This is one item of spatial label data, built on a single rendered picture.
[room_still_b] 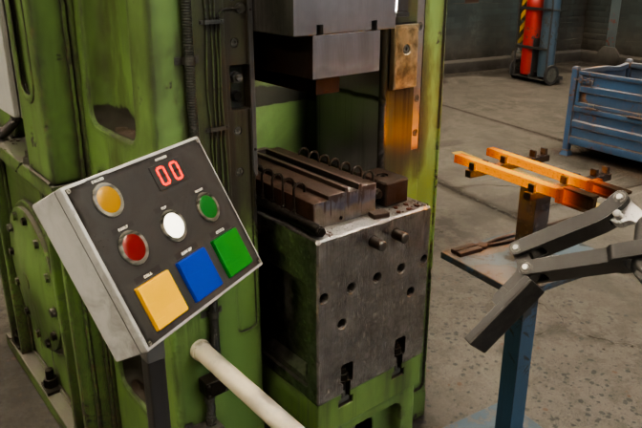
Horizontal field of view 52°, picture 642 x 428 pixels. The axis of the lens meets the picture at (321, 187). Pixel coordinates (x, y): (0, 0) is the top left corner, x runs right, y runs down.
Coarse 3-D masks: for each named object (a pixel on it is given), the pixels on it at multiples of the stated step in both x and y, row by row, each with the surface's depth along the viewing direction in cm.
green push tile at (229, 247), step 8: (232, 232) 123; (216, 240) 119; (224, 240) 121; (232, 240) 122; (240, 240) 124; (216, 248) 118; (224, 248) 120; (232, 248) 122; (240, 248) 123; (224, 256) 119; (232, 256) 121; (240, 256) 123; (248, 256) 124; (224, 264) 119; (232, 264) 120; (240, 264) 122; (248, 264) 124; (232, 272) 119
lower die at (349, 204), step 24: (264, 168) 176; (288, 168) 176; (336, 168) 175; (264, 192) 169; (288, 192) 161; (312, 192) 160; (336, 192) 158; (360, 192) 162; (312, 216) 154; (336, 216) 159
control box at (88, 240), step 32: (160, 160) 116; (192, 160) 122; (64, 192) 98; (96, 192) 102; (128, 192) 108; (160, 192) 113; (192, 192) 119; (224, 192) 126; (64, 224) 99; (96, 224) 100; (128, 224) 105; (160, 224) 111; (192, 224) 117; (224, 224) 123; (64, 256) 102; (96, 256) 99; (160, 256) 108; (256, 256) 127; (96, 288) 100; (128, 288) 101; (224, 288) 117; (96, 320) 103; (128, 320) 99; (128, 352) 102
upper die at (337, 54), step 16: (256, 32) 157; (352, 32) 147; (368, 32) 150; (256, 48) 158; (272, 48) 153; (288, 48) 148; (304, 48) 144; (320, 48) 143; (336, 48) 145; (352, 48) 148; (368, 48) 151; (256, 64) 160; (272, 64) 154; (288, 64) 149; (304, 64) 145; (320, 64) 144; (336, 64) 147; (352, 64) 149; (368, 64) 153
